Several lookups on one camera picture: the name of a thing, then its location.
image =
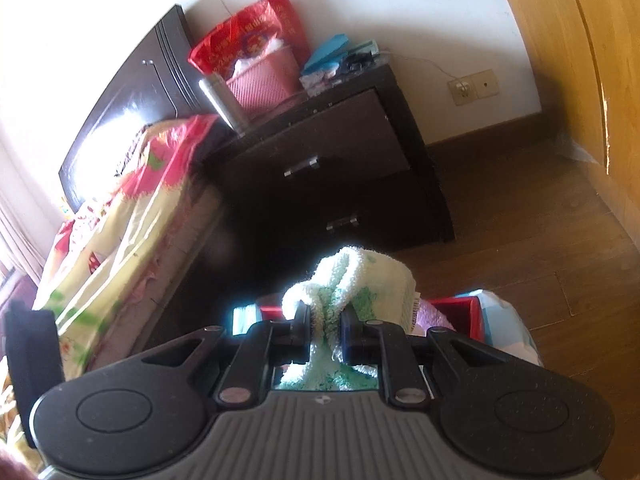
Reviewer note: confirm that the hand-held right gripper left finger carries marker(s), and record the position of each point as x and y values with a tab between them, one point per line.
301	332

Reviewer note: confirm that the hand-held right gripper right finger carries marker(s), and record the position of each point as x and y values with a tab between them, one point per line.
350	337

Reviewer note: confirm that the green white towel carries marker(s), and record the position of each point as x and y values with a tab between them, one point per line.
372	277

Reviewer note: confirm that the red cardboard box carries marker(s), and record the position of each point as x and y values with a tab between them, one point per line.
457	317

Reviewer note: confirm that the person's left hand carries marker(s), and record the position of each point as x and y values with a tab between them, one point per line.
12	467

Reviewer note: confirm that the rolled pink knitted cloth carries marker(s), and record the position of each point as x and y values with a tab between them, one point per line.
432	317

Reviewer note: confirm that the deep nightstand drawer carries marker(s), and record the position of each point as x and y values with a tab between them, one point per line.
400	215

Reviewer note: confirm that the pale curtain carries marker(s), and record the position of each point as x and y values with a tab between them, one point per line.
20	220

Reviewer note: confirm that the mattress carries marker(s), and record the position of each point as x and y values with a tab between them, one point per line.
170	270

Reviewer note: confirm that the blue white checkered cloth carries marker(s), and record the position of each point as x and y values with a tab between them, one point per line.
505	320

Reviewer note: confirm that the dark wooden nightstand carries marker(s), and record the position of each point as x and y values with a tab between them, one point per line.
425	195

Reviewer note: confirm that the floral bedsheet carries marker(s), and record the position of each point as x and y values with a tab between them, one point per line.
125	220

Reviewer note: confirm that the shallow nightstand drawer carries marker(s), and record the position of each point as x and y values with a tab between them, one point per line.
350	130

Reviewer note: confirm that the metal thermos bottle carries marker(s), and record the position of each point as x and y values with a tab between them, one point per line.
225	105

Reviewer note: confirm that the pink woven basket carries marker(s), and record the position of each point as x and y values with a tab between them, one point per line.
265	85

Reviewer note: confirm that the white patterned cloth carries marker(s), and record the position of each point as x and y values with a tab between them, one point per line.
320	82

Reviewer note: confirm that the dark wooden headboard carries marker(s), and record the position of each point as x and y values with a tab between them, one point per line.
125	100

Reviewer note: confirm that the light blue folded paper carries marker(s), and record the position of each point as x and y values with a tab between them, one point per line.
325	52

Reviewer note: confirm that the teal small box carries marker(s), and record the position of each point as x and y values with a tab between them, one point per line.
367	47

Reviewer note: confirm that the red plastic bag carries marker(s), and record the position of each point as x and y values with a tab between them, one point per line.
235	35

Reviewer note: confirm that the light wooden wardrobe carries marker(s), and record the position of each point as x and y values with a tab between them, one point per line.
575	35

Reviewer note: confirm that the beige wall socket plate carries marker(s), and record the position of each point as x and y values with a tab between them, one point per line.
475	89

